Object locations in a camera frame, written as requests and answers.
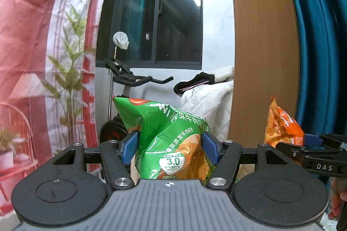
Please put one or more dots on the green snack bag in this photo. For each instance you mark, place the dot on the green snack bag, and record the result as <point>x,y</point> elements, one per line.
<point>168,138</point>

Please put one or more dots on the teal curtain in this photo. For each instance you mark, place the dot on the teal curtain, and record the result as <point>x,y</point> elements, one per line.
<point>320,30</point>

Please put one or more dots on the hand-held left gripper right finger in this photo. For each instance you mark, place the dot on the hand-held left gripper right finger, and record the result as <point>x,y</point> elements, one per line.
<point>210,149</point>

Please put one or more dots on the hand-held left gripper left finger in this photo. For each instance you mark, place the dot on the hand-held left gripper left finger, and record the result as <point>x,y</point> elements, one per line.
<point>129,149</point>

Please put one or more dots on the dark sliding window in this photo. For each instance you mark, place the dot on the dark sliding window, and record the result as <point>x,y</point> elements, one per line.
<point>168,16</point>

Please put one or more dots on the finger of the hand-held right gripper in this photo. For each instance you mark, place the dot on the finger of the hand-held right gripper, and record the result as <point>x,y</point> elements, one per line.
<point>332,140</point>
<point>311,157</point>

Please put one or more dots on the black exercise bike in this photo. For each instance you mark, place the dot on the black exercise bike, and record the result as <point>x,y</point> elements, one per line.
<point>127,79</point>

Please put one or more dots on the person's right hand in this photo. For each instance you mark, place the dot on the person's right hand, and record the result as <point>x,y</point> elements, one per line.
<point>338,198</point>

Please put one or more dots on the wooden panel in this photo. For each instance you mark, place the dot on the wooden panel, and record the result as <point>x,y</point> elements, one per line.
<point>260,43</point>

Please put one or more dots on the black fuzzy garment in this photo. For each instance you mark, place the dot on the black fuzzy garment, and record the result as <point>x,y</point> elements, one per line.
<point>189,85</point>

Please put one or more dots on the white quilted blanket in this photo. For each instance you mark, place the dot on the white quilted blanket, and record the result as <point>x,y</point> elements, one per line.
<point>208,109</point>

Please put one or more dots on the white cap on stand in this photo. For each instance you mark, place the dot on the white cap on stand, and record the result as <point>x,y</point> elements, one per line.
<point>121,40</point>

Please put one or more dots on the orange snack bag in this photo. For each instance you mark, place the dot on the orange snack bag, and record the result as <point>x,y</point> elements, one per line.
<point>282,125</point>

